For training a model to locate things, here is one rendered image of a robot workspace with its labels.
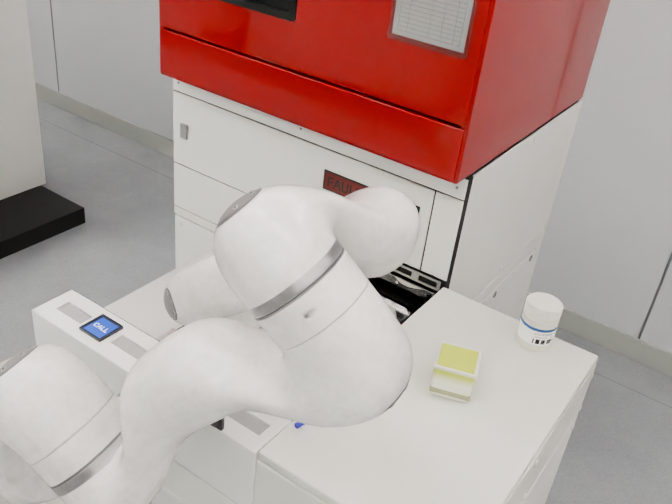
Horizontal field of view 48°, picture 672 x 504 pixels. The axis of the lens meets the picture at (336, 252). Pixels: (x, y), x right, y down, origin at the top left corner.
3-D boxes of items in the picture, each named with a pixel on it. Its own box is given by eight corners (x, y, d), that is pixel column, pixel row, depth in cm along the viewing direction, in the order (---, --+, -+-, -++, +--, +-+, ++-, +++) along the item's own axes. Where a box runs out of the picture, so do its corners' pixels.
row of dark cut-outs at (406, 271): (282, 219, 182) (283, 210, 181) (440, 290, 163) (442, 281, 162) (280, 220, 182) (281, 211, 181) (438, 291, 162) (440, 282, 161)
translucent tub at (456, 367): (434, 368, 137) (440, 339, 134) (474, 379, 136) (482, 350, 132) (426, 394, 131) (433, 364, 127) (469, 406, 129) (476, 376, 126)
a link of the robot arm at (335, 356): (60, 393, 95) (143, 485, 98) (-8, 458, 85) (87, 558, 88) (348, 210, 68) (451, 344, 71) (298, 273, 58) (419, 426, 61)
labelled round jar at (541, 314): (523, 325, 152) (534, 287, 147) (556, 340, 149) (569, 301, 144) (509, 342, 147) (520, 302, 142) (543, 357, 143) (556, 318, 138)
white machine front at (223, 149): (180, 210, 207) (179, 69, 186) (438, 334, 171) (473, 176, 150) (172, 213, 204) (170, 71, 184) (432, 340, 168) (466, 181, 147)
